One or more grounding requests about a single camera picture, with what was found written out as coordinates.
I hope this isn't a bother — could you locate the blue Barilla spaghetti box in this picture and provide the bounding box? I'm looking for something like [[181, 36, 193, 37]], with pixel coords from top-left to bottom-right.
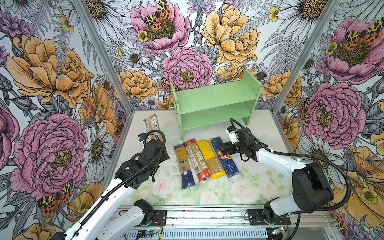
[[210, 137, 239, 178]]

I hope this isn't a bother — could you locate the clear grey label spaghetti bag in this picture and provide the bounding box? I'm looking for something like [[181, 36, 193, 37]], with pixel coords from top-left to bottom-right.
[[144, 114, 163, 142]]

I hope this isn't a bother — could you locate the yellow blue spaghetti bag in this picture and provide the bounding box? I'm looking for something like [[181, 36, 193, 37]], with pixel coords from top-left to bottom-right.
[[174, 144, 195, 189]]

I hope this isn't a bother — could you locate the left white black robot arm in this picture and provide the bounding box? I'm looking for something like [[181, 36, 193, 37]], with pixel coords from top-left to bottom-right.
[[53, 140, 169, 240]]

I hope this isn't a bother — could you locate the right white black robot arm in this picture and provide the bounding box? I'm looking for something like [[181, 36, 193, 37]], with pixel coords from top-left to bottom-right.
[[219, 127, 334, 224]]

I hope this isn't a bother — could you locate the green wooden two-tier shelf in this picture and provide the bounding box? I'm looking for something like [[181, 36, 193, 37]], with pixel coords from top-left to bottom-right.
[[171, 70, 263, 140]]

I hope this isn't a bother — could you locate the yellow Pastatime spaghetti bag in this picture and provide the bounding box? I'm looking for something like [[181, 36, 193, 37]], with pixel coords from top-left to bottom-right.
[[197, 140, 226, 180]]

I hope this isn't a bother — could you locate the red white label spaghetti bag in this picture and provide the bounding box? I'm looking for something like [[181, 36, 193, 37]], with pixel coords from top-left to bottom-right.
[[184, 139, 211, 183]]

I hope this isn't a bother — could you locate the small green circuit board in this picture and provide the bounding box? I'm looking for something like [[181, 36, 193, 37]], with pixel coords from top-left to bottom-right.
[[136, 229, 158, 240]]

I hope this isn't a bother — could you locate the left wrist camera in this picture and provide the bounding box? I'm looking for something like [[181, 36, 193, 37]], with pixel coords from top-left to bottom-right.
[[138, 133, 147, 142]]

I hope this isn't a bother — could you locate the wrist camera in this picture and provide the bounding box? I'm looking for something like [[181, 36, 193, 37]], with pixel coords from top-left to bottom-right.
[[226, 126, 239, 144], [138, 133, 147, 142]]

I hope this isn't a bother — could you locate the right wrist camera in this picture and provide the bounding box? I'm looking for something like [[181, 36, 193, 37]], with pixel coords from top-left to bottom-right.
[[226, 126, 239, 144]]

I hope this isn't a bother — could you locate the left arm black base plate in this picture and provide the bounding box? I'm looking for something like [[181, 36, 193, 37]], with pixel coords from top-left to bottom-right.
[[141, 210, 168, 227]]

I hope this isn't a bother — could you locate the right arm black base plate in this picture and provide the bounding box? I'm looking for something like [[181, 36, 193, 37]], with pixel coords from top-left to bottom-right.
[[243, 209, 292, 226]]

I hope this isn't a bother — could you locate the aluminium front rail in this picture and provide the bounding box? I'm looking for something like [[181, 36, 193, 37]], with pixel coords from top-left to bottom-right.
[[110, 206, 342, 240]]

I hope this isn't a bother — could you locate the right black corrugated cable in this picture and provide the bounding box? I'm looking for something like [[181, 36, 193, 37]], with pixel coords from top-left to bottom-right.
[[229, 118, 352, 240]]

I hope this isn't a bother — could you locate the left aluminium corner post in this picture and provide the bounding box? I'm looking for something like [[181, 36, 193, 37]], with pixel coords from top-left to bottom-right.
[[74, 1, 133, 117]]

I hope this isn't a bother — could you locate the aluminium corner post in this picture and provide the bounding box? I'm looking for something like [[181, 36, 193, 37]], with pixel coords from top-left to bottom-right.
[[272, 0, 341, 115], [74, 1, 133, 117]]

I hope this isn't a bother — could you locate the right aluminium corner post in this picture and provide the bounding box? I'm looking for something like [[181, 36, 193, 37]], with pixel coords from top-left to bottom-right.
[[272, 0, 341, 115]]

